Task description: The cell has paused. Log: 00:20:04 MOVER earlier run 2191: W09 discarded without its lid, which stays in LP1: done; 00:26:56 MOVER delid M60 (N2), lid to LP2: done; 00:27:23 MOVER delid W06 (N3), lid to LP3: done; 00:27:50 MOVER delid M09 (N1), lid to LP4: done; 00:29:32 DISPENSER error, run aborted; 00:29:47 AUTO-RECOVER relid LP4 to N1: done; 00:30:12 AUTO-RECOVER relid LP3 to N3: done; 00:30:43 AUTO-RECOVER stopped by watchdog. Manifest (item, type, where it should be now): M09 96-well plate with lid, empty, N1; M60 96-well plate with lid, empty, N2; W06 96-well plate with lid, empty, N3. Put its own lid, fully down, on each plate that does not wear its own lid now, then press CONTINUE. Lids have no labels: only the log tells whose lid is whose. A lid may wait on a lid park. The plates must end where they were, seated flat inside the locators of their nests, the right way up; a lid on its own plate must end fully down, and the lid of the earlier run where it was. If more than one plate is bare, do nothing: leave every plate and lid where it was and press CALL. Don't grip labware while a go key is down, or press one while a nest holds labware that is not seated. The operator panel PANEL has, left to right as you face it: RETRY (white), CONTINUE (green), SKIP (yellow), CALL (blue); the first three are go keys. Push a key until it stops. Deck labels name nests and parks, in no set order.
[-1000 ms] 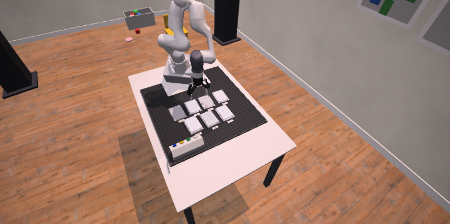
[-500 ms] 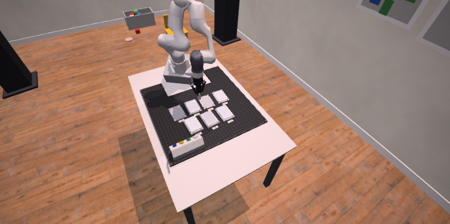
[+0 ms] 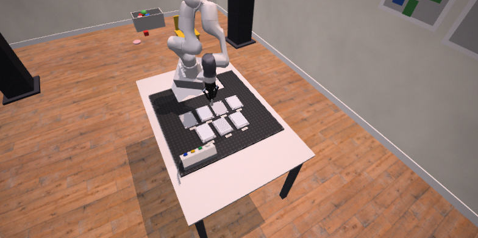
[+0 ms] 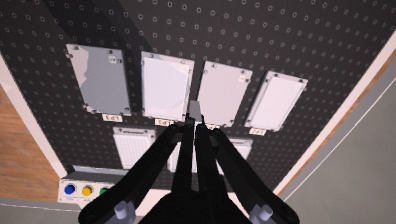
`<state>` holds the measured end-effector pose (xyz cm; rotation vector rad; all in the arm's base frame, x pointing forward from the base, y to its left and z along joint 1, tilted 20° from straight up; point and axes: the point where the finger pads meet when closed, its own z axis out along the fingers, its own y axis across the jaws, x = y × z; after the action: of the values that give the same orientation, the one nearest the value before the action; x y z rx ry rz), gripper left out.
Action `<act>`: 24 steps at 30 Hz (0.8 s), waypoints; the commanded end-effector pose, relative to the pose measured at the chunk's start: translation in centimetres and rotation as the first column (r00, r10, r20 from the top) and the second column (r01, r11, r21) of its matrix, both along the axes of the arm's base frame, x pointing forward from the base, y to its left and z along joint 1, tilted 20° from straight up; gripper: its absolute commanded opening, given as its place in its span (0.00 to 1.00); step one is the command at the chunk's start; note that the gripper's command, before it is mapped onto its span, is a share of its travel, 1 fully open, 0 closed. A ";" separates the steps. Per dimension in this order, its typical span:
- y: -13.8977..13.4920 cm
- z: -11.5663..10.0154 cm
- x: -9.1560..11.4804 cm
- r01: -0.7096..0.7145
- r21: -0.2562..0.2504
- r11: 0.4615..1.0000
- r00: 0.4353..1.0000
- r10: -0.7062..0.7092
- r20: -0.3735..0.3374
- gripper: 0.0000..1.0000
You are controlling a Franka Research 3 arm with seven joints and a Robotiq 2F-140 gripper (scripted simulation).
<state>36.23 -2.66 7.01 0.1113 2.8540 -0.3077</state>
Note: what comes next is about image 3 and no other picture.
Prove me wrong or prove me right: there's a white operator panel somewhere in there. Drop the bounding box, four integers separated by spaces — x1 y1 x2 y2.
177 142 217 184

